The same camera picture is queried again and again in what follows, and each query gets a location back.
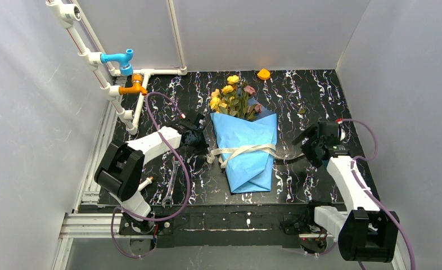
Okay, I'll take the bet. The yellow fake flower bunch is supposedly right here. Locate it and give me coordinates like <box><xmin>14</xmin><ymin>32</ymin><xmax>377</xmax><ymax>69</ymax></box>
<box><xmin>209</xmin><ymin>75</ymin><xmax>250</xmax><ymax>120</ymax></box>

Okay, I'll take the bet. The cream printed ribbon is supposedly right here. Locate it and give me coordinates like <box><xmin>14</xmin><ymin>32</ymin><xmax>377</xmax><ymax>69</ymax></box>
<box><xmin>206</xmin><ymin>143</ymin><xmax>305</xmax><ymax>169</ymax></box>

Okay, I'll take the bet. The brown pink fake flower bunch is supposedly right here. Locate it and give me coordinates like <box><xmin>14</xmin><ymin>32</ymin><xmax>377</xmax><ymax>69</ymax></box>
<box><xmin>239</xmin><ymin>85</ymin><xmax>262</xmax><ymax>121</ymax></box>

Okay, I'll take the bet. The blue wrapping paper sheet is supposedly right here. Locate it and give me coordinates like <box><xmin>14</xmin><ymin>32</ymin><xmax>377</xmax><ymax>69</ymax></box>
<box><xmin>210</xmin><ymin>105</ymin><xmax>277</xmax><ymax>194</ymax></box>

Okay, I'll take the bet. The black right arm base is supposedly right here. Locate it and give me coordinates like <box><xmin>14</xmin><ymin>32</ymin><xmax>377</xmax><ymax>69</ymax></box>
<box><xmin>279</xmin><ymin>212</ymin><xmax>337</xmax><ymax>257</ymax></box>

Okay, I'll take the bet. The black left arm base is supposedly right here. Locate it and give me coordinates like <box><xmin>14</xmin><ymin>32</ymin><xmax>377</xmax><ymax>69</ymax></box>
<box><xmin>118</xmin><ymin>213</ymin><xmax>174</xmax><ymax>258</ymax></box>

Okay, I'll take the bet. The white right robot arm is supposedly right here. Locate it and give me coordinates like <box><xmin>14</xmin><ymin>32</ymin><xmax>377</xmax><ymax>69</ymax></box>
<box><xmin>293</xmin><ymin>120</ymin><xmax>399</xmax><ymax>263</ymax></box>

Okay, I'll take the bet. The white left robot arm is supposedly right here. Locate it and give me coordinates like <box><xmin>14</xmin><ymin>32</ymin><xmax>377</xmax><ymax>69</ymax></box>
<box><xmin>94</xmin><ymin>111</ymin><xmax>208</xmax><ymax>222</ymax></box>

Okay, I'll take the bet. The small white pipe fitting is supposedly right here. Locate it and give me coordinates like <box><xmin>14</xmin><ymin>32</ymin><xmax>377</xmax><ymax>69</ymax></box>
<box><xmin>137</xmin><ymin>176</ymin><xmax>154</xmax><ymax>192</ymax></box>

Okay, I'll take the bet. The orange plastic tap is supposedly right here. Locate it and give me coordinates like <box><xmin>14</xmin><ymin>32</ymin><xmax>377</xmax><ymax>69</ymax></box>
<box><xmin>118</xmin><ymin>74</ymin><xmax>148</xmax><ymax>96</ymax></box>

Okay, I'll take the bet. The silver open-end wrench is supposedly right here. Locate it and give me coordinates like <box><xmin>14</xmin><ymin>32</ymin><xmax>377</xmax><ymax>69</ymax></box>
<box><xmin>161</xmin><ymin>156</ymin><xmax>182</xmax><ymax>208</ymax></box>

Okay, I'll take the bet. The orange plastic piece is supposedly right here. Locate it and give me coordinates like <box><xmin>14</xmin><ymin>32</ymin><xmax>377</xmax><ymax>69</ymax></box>
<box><xmin>256</xmin><ymin>69</ymin><xmax>271</xmax><ymax>80</ymax></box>

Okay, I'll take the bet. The blue plastic tap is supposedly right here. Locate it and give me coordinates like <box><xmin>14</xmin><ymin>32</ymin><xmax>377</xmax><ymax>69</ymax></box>
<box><xmin>100</xmin><ymin>49</ymin><xmax>134</xmax><ymax>76</ymax></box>

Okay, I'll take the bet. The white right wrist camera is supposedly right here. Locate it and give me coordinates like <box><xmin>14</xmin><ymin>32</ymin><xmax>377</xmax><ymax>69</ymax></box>
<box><xmin>338</xmin><ymin>121</ymin><xmax>346</xmax><ymax>142</ymax></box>

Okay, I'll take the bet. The aluminium extrusion frame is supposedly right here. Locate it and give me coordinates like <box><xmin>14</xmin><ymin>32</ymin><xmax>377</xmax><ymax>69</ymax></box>
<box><xmin>51</xmin><ymin>80</ymin><xmax>132</xmax><ymax>270</ymax></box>

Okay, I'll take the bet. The white pvc pipe frame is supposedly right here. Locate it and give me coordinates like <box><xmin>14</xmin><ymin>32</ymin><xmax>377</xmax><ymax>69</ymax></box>
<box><xmin>45</xmin><ymin>0</ymin><xmax>188</xmax><ymax>136</ymax></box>

